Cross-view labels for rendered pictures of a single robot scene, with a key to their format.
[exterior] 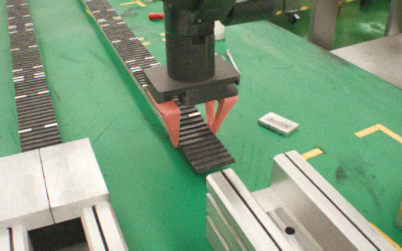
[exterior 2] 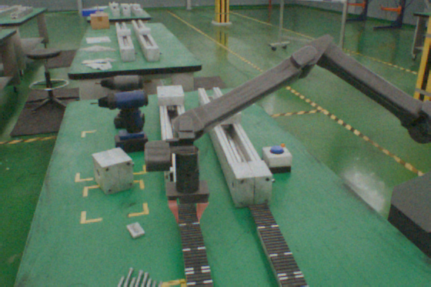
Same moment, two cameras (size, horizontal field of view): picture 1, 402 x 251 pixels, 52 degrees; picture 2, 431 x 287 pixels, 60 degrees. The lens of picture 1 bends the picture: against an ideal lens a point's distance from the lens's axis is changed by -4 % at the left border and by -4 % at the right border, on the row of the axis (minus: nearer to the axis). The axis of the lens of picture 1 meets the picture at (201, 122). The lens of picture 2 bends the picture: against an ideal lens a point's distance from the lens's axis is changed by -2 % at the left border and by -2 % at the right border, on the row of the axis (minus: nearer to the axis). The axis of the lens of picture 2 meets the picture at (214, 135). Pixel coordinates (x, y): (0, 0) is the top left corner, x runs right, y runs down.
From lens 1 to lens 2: 128 cm
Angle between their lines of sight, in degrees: 122
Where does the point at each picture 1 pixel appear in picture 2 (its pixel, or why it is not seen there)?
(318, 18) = not seen: outside the picture
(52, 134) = (258, 221)
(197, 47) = not seen: hidden behind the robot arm
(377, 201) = (130, 193)
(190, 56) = not seen: hidden behind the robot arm
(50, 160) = (249, 172)
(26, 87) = (287, 262)
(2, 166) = (265, 172)
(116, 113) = (225, 257)
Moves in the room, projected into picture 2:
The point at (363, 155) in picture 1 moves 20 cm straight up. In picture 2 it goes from (111, 209) to (103, 144)
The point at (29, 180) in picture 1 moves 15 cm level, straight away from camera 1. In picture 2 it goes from (255, 168) to (275, 196)
